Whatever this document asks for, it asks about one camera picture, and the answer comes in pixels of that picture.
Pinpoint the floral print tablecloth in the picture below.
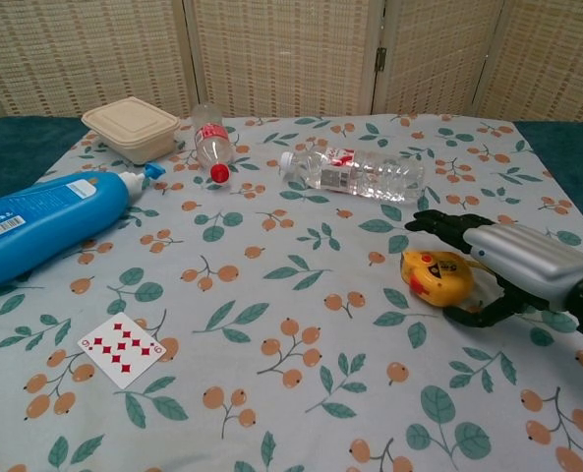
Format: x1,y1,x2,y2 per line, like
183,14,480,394
0,113,583,472

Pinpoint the yellow tape measure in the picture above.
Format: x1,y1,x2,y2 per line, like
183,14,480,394
401,249,503,310

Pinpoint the blue pump detergent bottle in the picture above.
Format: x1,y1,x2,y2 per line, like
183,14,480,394
0,161,167,290

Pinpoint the beige lidded food container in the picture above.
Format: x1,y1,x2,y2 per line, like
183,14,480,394
81,96,182,166

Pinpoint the nine of diamonds card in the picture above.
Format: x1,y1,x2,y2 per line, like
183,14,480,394
77,312,168,391

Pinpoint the clear bottle white cap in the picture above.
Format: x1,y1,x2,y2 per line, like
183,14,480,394
278,147,426,205

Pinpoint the clear bottle red cap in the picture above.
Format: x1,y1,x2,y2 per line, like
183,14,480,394
191,102,237,187

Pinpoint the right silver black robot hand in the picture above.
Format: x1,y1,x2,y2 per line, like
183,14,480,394
403,208,583,329

